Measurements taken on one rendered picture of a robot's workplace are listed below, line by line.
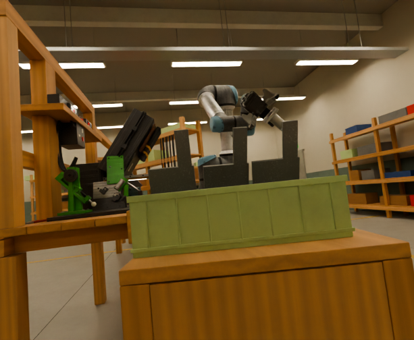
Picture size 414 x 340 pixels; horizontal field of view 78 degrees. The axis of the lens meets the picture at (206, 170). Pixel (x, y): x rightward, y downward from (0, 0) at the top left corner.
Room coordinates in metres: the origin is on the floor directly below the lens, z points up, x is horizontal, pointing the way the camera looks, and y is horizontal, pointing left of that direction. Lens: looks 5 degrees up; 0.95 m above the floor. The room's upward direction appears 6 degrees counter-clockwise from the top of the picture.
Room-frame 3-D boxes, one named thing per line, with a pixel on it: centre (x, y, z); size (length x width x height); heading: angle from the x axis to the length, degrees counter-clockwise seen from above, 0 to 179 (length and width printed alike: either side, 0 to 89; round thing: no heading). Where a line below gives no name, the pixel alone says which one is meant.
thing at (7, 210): (1.83, 1.02, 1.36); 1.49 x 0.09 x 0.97; 10
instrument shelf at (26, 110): (1.84, 0.98, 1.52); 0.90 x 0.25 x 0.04; 10
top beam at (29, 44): (1.83, 1.02, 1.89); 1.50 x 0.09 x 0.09; 10
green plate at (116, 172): (1.82, 0.65, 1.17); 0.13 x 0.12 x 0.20; 10
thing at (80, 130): (1.74, 0.91, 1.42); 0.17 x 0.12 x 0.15; 10
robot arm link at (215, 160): (1.51, -0.01, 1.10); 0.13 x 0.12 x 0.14; 104
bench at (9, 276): (1.88, 0.72, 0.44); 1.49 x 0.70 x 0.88; 10
